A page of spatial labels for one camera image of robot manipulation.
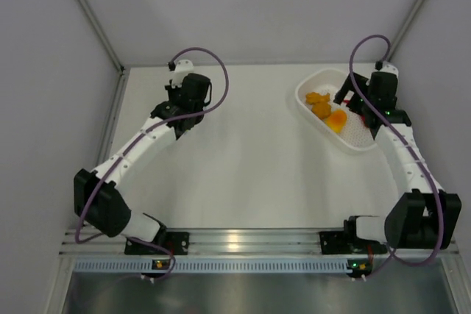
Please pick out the white perforated plastic basket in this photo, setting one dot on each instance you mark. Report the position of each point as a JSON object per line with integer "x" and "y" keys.
{"x": 345, "y": 129}

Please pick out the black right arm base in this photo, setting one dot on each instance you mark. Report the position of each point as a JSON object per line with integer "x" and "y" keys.
{"x": 338, "y": 242}

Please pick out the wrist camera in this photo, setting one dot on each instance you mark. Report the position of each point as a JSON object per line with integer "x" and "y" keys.
{"x": 386, "y": 67}
{"x": 179, "y": 70}

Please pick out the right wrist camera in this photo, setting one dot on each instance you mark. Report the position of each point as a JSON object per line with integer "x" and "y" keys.
{"x": 386, "y": 67}

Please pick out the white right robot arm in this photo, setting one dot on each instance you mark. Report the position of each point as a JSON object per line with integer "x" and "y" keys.
{"x": 424, "y": 216}

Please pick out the red fake chili pepper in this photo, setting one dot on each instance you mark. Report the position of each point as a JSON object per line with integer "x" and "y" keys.
{"x": 347, "y": 102}

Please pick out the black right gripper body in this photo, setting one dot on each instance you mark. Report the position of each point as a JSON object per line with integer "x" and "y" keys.
{"x": 358, "y": 104}

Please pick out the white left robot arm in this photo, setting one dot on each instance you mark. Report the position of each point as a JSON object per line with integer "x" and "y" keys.
{"x": 99, "y": 195}

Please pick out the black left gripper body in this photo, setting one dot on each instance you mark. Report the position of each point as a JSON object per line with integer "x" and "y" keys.
{"x": 171, "y": 92}

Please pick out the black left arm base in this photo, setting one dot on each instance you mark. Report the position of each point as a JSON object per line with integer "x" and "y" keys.
{"x": 174, "y": 242}

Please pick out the aluminium mounting rail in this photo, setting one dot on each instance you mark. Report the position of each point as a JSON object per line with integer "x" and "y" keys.
{"x": 215, "y": 242}

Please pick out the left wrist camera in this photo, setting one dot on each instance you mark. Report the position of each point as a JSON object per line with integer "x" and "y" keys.
{"x": 179, "y": 70}

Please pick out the tan fake ginger root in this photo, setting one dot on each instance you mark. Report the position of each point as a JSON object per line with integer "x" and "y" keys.
{"x": 320, "y": 104}

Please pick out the yellow fake bell pepper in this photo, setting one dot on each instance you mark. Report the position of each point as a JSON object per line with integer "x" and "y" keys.
{"x": 336, "y": 121}

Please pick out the perforated cable duct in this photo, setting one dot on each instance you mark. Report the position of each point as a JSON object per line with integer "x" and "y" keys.
{"x": 224, "y": 266}

